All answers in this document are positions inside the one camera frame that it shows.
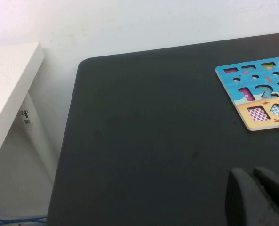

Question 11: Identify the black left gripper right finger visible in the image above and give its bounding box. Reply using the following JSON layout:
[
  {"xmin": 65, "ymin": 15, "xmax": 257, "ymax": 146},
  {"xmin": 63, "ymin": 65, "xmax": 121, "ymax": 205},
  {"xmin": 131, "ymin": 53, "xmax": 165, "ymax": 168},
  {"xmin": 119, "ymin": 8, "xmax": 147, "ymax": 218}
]
[{"xmin": 253, "ymin": 166, "xmax": 279, "ymax": 214}]

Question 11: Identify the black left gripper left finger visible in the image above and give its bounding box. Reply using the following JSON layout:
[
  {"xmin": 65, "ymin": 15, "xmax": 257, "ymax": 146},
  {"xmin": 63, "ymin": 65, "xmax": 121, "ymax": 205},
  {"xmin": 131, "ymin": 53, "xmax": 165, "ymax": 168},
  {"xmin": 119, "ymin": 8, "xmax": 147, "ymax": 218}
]
[{"xmin": 225, "ymin": 167, "xmax": 279, "ymax": 226}]

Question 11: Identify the colourful wooden number puzzle board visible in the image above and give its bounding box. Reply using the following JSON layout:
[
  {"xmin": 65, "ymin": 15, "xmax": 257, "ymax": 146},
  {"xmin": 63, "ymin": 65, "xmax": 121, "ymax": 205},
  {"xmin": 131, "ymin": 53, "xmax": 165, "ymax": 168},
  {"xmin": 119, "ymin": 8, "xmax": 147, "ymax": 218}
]
[{"xmin": 215, "ymin": 56, "xmax": 279, "ymax": 132}]

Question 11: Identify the barcode label sticker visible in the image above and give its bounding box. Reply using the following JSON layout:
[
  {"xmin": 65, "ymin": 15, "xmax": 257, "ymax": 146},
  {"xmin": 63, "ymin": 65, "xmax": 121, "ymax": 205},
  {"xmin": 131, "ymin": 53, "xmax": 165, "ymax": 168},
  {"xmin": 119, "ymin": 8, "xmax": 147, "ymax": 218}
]
[{"xmin": 20, "ymin": 109, "xmax": 34, "ymax": 130}]

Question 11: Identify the white side table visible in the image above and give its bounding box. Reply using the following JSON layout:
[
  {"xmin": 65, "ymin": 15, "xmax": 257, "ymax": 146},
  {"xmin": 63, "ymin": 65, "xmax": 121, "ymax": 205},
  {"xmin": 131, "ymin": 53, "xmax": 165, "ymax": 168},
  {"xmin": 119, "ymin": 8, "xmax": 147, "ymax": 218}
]
[{"xmin": 0, "ymin": 42, "xmax": 60, "ymax": 186}]

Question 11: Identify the blue cable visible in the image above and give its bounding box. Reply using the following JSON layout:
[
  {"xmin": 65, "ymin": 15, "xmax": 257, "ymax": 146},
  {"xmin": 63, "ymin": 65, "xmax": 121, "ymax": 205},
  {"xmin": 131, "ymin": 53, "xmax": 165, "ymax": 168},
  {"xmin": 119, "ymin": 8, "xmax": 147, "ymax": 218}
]
[{"xmin": 0, "ymin": 215, "xmax": 48, "ymax": 226}]

